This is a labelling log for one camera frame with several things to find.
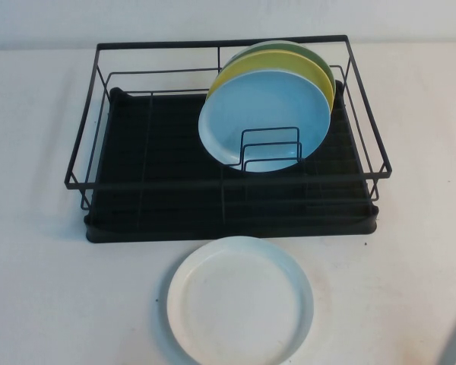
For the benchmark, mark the white round plate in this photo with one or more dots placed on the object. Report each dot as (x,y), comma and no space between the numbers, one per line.
(239,304)

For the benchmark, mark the light blue round plate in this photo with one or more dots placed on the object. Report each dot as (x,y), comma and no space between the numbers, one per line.
(266,106)

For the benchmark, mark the yellow round plate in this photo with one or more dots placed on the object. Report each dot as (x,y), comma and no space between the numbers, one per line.
(251,62)

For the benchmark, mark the green round plate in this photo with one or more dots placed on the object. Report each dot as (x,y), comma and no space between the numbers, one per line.
(300,51)

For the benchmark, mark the black plastic drip tray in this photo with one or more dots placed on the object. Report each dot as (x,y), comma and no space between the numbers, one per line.
(156,152)

